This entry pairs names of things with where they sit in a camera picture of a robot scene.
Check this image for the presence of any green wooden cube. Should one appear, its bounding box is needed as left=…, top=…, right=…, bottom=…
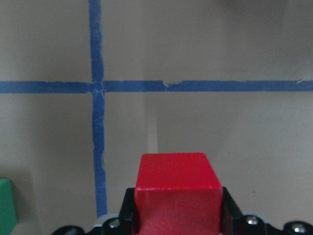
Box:
left=0, top=179, right=18, bottom=235

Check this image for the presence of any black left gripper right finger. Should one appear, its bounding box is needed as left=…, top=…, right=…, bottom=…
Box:
left=220, top=187, right=243, bottom=235

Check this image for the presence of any red wooden cube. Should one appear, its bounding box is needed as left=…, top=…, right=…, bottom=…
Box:
left=134, top=153, right=223, bottom=235

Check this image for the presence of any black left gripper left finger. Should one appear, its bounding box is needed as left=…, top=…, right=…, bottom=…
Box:
left=118, top=188, right=139, bottom=235

